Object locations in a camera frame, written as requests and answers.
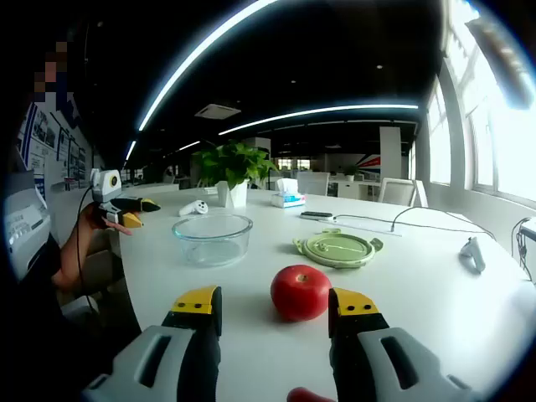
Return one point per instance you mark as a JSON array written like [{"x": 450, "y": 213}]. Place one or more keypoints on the wall poster board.
[{"x": 46, "y": 138}]

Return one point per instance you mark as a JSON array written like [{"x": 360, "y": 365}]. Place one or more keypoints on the large window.
[{"x": 502, "y": 146}]

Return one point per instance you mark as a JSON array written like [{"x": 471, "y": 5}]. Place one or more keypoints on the black power strip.
[{"x": 316, "y": 215}]

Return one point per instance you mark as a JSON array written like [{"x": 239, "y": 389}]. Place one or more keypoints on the person's right hand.
[{"x": 307, "y": 395}]

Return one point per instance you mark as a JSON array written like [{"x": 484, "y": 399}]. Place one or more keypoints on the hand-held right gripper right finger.
[{"x": 377, "y": 356}]

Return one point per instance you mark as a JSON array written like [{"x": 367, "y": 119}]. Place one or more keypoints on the green leafy plant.
[{"x": 234, "y": 161}]

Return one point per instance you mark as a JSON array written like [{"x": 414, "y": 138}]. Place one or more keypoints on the green container lid with latches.
[{"x": 335, "y": 249}]

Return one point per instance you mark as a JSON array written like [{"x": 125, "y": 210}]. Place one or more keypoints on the person's torso in dark shirt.
[{"x": 42, "y": 335}]

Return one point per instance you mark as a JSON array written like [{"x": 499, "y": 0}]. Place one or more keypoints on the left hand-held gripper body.
[{"x": 104, "y": 184}]

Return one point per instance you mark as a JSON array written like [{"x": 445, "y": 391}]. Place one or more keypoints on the white handheld controller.
[
  {"x": 194, "y": 208},
  {"x": 473, "y": 255}
]

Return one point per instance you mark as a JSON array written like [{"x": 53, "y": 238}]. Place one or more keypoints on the blue and white tissue box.
[{"x": 287, "y": 199}]

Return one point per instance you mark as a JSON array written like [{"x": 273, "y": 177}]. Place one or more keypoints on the small background plant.
[{"x": 351, "y": 171}]

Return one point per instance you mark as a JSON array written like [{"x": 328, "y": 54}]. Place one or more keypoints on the white chest-worn device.
[{"x": 25, "y": 226}]

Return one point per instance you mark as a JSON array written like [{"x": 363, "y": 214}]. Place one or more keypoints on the person's left hand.
[{"x": 92, "y": 218}]

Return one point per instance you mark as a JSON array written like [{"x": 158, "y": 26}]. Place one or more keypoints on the white office chair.
[
  {"x": 398, "y": 192},
  {"x": 312, "y": 184}
]

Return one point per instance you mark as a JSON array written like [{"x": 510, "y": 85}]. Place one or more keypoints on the red tomato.
[{"x": 297, "y": 293}]

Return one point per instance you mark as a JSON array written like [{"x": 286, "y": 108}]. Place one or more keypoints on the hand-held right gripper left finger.
[{"x": 167, "y": 356}]

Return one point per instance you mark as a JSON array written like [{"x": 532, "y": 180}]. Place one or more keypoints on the glass food storage container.
[{"x": 209, "y": 247}]

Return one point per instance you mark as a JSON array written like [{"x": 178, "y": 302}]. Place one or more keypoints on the white plant pot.
[{"x": 232, "y": 194}]

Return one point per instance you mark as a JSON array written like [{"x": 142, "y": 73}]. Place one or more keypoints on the white tabletop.
[{"x": 419, "y": 285}]

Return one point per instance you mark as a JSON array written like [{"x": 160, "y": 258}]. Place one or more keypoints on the white ceiling light strip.
[
  {"x": 184, "y": 67},
  {"x": 377, "y": 107}
]

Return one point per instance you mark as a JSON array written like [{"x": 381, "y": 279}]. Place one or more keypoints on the ceiling air vent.
[{"x": 218, "y": 111}]

